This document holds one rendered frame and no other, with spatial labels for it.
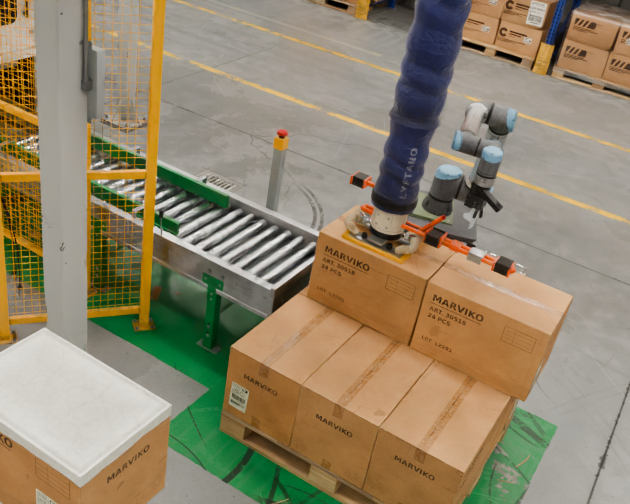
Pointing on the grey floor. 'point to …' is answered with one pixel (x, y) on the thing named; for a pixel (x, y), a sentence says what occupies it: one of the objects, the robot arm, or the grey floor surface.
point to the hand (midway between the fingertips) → (475, 224)
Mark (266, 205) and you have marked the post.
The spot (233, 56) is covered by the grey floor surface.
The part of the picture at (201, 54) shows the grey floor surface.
